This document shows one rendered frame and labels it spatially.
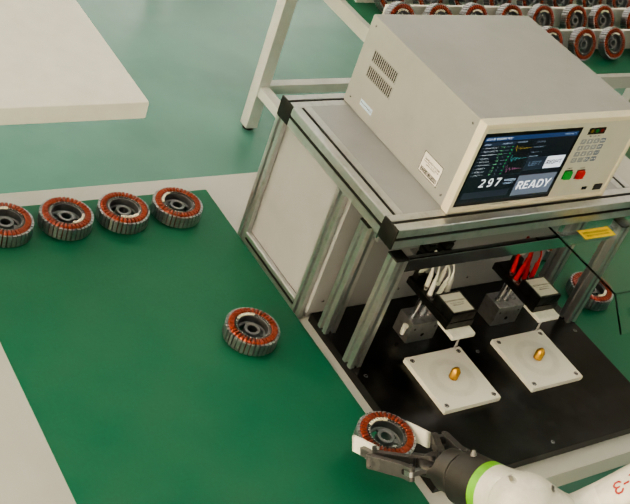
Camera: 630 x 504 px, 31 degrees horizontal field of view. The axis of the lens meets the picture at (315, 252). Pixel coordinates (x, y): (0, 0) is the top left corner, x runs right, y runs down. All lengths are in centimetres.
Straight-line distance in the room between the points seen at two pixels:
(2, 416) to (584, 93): 127
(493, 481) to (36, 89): 98
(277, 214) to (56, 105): 65
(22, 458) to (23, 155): 208
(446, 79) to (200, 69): 259
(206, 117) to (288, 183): 202
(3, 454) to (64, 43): 73
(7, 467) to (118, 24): 312
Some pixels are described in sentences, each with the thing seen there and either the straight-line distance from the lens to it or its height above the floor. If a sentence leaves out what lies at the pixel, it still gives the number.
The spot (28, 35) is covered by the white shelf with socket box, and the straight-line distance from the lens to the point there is 209.
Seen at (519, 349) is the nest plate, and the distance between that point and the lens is 247.
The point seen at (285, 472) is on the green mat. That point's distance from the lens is 203.
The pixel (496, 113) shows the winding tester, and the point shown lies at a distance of 209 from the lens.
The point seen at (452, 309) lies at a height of 92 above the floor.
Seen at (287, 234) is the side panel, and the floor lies 86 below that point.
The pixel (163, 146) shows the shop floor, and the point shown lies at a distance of 410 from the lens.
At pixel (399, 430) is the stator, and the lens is 207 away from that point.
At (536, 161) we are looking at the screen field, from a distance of 220.
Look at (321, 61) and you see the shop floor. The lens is 500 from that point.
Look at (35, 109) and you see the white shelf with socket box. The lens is 190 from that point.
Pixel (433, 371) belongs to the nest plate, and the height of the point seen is 78.
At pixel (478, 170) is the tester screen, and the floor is 122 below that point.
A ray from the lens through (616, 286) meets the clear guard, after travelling 228.
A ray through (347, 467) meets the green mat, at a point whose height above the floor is 75.
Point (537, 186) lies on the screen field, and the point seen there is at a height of 116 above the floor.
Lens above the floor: 222
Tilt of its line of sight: 35 degrees down
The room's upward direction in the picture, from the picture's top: 21 degrees clockwise
